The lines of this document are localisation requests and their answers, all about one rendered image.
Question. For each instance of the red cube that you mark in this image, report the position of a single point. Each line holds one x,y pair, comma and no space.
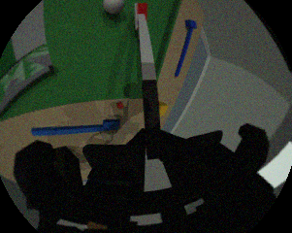
120,105

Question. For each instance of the green flat mat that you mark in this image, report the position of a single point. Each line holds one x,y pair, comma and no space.
95,55

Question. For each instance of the yellow rectangular block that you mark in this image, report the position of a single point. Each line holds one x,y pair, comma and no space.
162,108

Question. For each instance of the white golf ball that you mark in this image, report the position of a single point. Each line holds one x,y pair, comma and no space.
113,6

